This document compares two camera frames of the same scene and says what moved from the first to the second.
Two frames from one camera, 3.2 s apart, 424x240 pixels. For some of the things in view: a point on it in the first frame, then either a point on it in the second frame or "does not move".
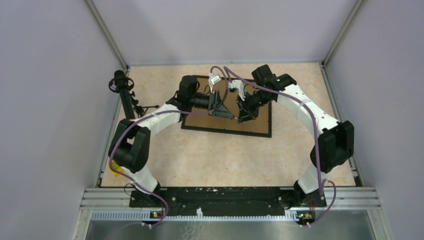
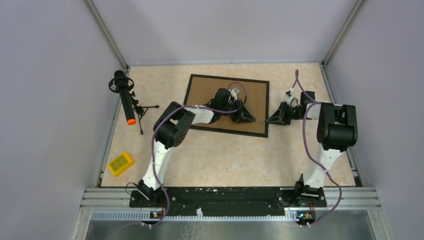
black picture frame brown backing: (201, 118) does not move
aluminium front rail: (337, 199) does not move
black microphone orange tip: (120, 83) does not move
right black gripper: (245, 115) -> (279, 117)
